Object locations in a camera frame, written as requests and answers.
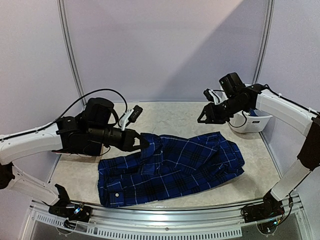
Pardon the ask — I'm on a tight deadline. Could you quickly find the perforated metal front panel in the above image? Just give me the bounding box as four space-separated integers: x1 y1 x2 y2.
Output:
27 212 243 240

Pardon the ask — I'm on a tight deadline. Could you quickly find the white laundry basket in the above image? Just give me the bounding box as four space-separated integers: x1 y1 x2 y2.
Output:
213 84 272 133

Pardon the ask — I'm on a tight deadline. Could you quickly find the blue plaid shirt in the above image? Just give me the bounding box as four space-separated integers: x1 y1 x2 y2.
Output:
97 132 245 208

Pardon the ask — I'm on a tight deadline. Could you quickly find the left wall metal profile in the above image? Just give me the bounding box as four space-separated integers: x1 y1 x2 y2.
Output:
57 0 85 97

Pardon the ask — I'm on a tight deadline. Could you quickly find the wall metal profile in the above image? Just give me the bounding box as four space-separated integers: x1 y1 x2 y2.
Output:
252 0 275 84
57 0 85 97

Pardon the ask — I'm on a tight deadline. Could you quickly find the black t-shirt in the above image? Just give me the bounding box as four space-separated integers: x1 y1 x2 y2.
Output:
51 141 102 157

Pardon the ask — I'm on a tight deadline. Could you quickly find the aluminium front rail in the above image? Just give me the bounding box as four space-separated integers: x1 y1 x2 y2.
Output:
25 194 305 228

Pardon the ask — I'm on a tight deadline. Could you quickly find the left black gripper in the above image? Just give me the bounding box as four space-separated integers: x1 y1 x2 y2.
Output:
88 123 150 152

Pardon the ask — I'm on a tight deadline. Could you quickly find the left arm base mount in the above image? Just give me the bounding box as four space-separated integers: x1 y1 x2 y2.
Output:
48 183 93 223

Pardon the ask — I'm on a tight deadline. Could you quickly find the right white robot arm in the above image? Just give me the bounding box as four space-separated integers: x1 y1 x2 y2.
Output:
197 72 320 218

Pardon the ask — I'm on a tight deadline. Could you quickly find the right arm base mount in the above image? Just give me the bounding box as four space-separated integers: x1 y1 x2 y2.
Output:
240 190 294 226

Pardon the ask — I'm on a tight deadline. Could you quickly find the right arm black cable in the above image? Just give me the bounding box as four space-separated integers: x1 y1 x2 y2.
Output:
224 83 320 201

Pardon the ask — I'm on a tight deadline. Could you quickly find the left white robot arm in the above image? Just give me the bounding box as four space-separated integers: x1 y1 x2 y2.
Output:
0 97 149 217

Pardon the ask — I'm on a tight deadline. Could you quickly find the right wall metal profile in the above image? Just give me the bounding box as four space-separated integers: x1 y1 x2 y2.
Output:
252 0 275 84

